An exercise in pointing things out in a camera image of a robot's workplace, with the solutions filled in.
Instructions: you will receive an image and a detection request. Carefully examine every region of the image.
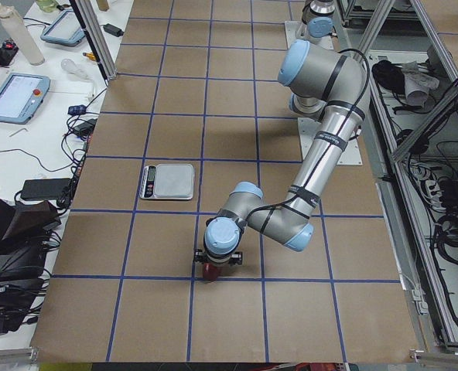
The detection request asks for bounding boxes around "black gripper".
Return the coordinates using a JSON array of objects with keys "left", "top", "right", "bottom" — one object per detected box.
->
[{"left": 193, "top": 249, "right": 243, "bottom": 267}]

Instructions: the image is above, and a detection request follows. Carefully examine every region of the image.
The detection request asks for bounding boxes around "red yellow mango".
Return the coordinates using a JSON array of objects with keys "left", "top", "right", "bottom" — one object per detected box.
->
[{"left": 202, "top": 263, "right": 222, "bottom": 282}]

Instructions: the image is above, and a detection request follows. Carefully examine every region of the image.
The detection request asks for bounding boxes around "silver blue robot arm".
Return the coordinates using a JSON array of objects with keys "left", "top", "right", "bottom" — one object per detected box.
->
[{"left": 193, "top": 1, "right": 370, "bottom": 270}]

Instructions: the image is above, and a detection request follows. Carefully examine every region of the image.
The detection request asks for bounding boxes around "silver digital kitchen scale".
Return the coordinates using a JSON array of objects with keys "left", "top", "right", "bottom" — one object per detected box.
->
[{"left": 139, "top": 164, "right": 195, "bottom": 200}]

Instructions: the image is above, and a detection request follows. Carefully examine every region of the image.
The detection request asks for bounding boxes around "black flat power brick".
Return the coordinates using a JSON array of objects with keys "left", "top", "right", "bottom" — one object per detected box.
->
[{"left": 20, "top": 178, "right": 71, "bottom": 201}]

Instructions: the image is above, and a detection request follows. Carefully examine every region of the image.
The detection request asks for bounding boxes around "small blue box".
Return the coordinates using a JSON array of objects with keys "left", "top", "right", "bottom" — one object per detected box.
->
[{"left": 67, "top": 104, "right": 87, "bottom": 117}]

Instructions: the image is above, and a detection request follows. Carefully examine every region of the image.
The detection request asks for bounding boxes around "grey cloth bundle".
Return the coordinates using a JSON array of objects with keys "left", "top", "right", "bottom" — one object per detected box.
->
[{"left": 401, "top": 62, "right": 439, "bottom": 107}]

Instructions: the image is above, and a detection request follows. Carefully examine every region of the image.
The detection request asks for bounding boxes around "clear light bulb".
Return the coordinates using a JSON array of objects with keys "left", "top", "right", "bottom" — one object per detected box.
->
[{"left": 60, "top": 59, "right": 89, "bottom": 80}]

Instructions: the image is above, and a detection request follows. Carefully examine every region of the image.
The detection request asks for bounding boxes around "black power adapter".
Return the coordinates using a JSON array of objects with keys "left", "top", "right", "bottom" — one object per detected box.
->
[{"left": 103, "top": 23, "right": 124, "bottom": 37}]

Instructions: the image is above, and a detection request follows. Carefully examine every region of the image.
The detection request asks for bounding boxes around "blue teach pendant near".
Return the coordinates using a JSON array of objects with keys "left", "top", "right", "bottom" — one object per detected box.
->
[{"left": 0, "top": 73, "right": 50, "bottom": 124}]

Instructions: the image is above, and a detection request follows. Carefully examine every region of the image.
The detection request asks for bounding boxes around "blue teach pendant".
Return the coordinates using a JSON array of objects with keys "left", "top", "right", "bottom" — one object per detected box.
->
[
  {"left": 40, "top": 9, "right": 85, "bottom": 46},
  {"left": 0, "top": 73, "right": 50, "bottom": 124}
]

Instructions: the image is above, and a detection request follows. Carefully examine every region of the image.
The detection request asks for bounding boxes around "blue teach pendant far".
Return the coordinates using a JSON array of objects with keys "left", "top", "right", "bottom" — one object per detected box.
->
[{"left": 40, "top": 9, "right": 85, "bottom": 46}]

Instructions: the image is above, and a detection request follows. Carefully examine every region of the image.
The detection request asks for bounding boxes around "cardboard tube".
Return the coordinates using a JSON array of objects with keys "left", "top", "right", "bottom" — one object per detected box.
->
[{"left": 0, "top": 2, "right": 45, "bottom": 66}]

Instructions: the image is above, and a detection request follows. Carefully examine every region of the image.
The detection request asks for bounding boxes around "aluminium frame post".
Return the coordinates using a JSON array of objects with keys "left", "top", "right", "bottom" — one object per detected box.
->
[{"left": 70, "top": 0, "right": 117, "bottom": 82}]

